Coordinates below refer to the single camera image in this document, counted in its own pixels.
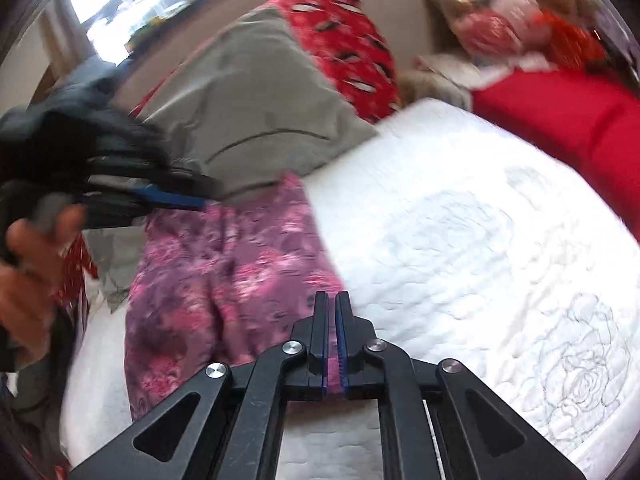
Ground purple floral pants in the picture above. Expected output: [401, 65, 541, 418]
[124, 172, 351, 421]

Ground person's left hand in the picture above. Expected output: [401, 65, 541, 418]
[0, 205, 90, 367]

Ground plain red cloth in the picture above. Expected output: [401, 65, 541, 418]
[470, 67, 640, 243]

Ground grey cloth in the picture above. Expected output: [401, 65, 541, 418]
[85, 7, 381, 306]

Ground window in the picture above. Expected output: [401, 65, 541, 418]
[65, 0, 273, 67]

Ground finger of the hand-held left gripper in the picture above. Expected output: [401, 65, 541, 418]
[87, 157, 224, 197]
[75, 184, 210, 228]

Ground white quilted bedspread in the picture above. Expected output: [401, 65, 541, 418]
[60, 97, 640, 480]

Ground red patterned blanket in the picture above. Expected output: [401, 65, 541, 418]
[272, 0, 401, 123]

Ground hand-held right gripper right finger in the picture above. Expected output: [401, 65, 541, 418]
[334, 291, 587, 480]

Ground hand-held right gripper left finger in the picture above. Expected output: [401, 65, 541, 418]
[67, 291, 331, 480]

